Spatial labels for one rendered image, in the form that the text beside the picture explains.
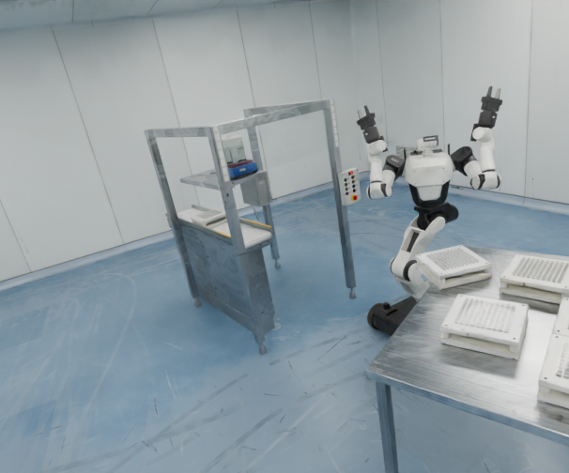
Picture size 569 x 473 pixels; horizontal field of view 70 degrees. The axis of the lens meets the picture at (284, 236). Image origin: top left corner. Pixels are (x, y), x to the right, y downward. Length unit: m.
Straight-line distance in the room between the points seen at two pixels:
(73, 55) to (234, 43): 2.09
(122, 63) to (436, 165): 4.44
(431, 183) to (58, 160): 4.64
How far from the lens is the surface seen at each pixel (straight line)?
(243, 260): 2.76
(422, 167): 2.62
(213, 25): 6.37
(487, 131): 2.54
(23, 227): 6.11
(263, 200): 2.84
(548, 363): 1.48
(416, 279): 2.74
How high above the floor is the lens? 1.83
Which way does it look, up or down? 20 degrees down
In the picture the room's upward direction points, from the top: 10 degrees counter-clockwise
